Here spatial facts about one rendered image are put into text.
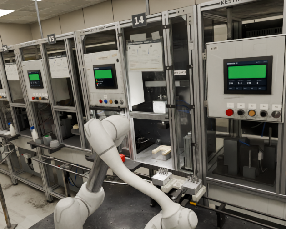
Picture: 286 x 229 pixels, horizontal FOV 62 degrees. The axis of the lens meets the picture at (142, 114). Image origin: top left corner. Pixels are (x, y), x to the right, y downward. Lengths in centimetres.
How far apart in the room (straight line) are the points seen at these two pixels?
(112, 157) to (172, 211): 38
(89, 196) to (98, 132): 56
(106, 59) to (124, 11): 465
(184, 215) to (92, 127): 60
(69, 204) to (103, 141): 52
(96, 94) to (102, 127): 92
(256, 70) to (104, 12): 595
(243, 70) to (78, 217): 128
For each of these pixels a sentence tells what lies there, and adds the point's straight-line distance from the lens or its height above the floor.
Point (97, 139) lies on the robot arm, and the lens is 121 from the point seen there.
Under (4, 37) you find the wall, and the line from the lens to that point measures 950.
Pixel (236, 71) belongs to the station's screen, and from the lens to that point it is 144.
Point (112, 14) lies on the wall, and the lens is 683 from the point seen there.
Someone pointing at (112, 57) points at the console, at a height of 178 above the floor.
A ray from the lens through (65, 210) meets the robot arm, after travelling 156.
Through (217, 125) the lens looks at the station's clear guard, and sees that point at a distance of 160.
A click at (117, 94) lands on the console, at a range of 195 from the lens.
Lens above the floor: 175
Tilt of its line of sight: 13 degrees down
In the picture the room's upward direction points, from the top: 5 degrees counter-clockwise
